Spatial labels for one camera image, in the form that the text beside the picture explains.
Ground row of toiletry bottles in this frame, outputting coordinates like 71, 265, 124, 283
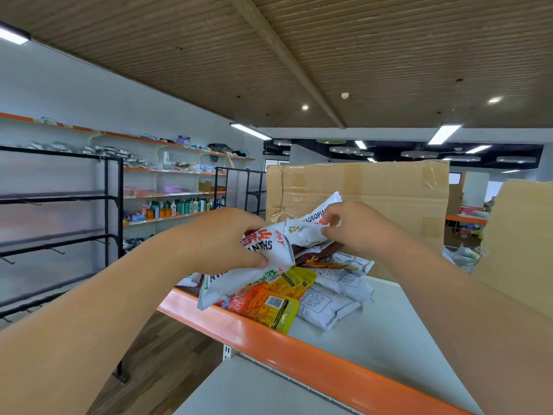
142, 196, 226, 220

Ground person's right hand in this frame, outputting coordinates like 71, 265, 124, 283
321, 201, 403, 261

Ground large taped cardboard box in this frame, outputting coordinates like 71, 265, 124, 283
265, 161, 450, 282

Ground person's left forearm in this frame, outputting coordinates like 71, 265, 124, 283
0, 229, 193, 415

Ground orange yellow snack packet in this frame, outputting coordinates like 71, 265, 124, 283
219, 282, 300, 335

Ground white grey-print snack packet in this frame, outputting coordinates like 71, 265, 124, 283
309, 268, 375, 304
296, 284, 362, 332

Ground person's right forearm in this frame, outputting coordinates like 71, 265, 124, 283
379, 227, 553, 415

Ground small black metal rack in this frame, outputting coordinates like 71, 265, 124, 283
213, 167, 267, 217

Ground orange-edged wall shelving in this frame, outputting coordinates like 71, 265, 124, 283
0, 111, 256, 252

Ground person's left hand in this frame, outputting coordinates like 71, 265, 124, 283
173, 207, 270, 277

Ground white plastic bags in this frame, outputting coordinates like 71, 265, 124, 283
442, 245, 481, 273

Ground distant orange shelf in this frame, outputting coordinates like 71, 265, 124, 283
445, 205, 490, 238

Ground white red-print snack packet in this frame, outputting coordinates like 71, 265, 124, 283
197, 221, 297, 311

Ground dark brown snack packet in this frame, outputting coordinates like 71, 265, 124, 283
294, 241, 343, 267

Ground white black-print snack packet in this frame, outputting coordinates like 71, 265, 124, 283
284, 192, 343, 249

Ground orange-edged white shelf unit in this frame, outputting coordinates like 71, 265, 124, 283
157, 276, 484, 415

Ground tall black metal rack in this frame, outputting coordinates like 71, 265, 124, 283
0, 144, 129, 384

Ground row of metal kitchenware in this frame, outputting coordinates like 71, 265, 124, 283
29, 141, 148, 167

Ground white orange-picture snack packet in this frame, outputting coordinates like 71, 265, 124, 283
299, 252, 375, 277

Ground plain cardboard box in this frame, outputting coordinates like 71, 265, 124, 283
472, 179, 553, 321

